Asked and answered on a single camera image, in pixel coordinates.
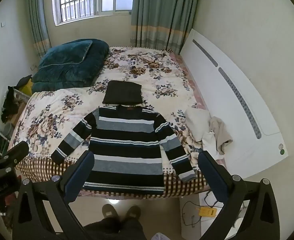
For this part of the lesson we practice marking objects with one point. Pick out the yellow device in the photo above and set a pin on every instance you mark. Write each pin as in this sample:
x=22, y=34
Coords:
x=207, y=212

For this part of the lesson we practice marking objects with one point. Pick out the green narrow curtain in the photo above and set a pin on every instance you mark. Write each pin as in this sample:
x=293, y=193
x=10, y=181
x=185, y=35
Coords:
x=38, y=17

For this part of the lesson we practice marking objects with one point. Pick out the green wide curtain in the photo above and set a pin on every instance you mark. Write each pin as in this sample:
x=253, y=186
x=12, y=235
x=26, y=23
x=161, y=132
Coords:
x=162, y=12

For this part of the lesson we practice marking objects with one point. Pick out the floral bed blanket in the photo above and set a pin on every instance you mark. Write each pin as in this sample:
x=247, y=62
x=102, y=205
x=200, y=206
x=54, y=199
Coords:
x=62, y=110

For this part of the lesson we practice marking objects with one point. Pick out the window with metal bars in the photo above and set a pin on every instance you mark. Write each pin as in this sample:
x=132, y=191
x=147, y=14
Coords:
x=87, y=0

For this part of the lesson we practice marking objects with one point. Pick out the pink bed sheet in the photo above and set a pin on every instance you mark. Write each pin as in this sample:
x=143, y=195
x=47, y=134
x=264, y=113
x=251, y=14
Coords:
x=190, y=77

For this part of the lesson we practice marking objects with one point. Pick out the beige crumpled cloth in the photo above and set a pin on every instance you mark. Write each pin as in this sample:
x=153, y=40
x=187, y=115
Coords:
x=222, y=135

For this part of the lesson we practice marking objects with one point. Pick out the person's left shoe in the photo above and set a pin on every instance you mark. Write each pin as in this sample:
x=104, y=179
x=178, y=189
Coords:
x=110, y=212

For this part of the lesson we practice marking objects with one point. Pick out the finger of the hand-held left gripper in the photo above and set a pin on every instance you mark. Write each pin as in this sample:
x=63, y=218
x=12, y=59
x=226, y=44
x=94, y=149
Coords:
x=19, y=150

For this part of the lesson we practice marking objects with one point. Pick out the white folded cloth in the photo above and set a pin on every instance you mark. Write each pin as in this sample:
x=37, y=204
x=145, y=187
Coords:
x=197, y=122

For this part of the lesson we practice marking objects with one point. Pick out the black folded cloth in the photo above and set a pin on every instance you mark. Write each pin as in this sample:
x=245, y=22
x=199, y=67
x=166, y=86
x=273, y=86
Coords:
x=123, y=92

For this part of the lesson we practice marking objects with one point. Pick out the person's shoe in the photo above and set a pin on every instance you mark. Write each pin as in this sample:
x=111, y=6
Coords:
x=133, y=212
x=110, y=212

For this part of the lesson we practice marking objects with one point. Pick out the teal folded quilt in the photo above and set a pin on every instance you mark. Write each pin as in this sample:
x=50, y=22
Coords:
x=69, y=65

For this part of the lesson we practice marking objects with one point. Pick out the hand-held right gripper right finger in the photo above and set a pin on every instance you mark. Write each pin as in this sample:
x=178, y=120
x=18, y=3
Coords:
x=212, y=173

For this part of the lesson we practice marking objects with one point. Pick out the yellow bag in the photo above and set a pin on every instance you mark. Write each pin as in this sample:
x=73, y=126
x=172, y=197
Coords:
x=27, y=88

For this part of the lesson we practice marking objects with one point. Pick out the striped knit sweater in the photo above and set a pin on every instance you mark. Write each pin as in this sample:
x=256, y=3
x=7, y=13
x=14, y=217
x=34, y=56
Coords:
x=127, y=150

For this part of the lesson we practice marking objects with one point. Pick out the black hanging cloth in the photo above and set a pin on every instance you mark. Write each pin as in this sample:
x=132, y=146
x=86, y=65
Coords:
x=9, y=105

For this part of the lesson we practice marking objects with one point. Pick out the person's right shoe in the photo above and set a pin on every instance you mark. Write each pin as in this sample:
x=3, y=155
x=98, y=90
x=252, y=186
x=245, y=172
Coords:
x=133, y=212

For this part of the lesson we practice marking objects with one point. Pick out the white rack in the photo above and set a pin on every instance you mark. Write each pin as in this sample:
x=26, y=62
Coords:
x=21, y=95

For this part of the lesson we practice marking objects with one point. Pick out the white air conditioner unit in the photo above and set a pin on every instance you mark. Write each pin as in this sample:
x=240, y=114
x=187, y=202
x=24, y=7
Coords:
x=227, y=110

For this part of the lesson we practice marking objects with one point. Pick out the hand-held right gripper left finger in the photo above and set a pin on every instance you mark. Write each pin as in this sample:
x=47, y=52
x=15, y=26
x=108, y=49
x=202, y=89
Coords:
x=78, y=173

